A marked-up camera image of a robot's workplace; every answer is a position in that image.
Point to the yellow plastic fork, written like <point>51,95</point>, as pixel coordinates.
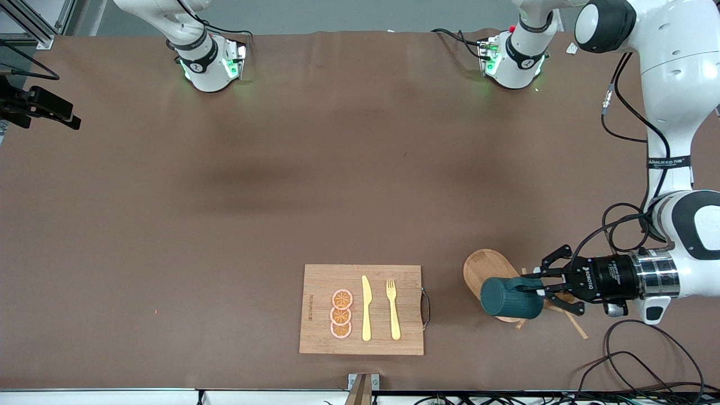
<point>394,315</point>

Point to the bamboo cutting board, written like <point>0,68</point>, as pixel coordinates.
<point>320,281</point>

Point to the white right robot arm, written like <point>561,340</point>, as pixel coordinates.
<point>205,67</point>

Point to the orange slice toy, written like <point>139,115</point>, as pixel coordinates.
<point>342,298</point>
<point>340,316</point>
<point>340,331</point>

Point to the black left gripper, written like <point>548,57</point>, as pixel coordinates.
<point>607,277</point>

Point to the aluminium frame profile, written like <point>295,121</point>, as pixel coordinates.
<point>39,38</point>

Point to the dark green cup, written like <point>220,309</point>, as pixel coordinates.
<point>506,298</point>

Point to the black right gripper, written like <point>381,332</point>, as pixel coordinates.
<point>49,103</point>

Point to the metal table edge bracket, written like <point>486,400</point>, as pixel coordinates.
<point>354,381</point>

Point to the yellow plastic knife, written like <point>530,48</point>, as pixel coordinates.
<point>367,315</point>

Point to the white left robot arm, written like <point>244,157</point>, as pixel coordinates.
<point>675,84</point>

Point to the wooden mug rack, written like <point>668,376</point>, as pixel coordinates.
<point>486,267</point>

